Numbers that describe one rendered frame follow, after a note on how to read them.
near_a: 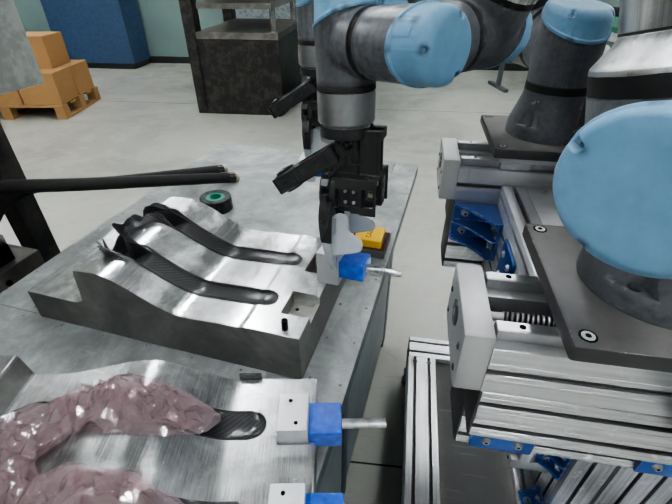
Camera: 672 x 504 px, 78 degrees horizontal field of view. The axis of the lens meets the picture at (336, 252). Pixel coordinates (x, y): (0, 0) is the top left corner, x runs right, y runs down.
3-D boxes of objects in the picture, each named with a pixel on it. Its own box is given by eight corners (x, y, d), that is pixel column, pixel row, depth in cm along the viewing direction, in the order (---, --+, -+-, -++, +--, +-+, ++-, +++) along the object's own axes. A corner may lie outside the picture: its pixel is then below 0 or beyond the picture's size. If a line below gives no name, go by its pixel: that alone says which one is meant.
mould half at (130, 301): (346, 278, 83) (347, 220, 76) (301, 380, 63) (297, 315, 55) (136, 240, 95) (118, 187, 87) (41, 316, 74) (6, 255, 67)
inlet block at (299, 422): (382, 417, 55) (385, 392, 51) (386, 454, 50) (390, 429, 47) (283, 419, 54) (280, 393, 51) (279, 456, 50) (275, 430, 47)
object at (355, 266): (403, 279, 66) (406, 251, 64) (396, 297, 62) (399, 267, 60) (328, 265, 70) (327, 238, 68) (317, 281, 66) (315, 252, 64)
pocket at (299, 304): (320, 313, 67) (320, 296, 65) (309, 336, 63) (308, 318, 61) (294, 308, 68) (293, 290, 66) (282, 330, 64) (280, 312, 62)
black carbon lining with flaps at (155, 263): (306, 262, 76) (304, 218, 71) (271, 322, 63) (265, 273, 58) (145, 234, 84) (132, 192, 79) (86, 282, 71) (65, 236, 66)
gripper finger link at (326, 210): (327, 246, 58) (330, 183, 55) (317, 245, 58) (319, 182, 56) (338, 238, 62) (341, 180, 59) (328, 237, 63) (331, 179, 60)
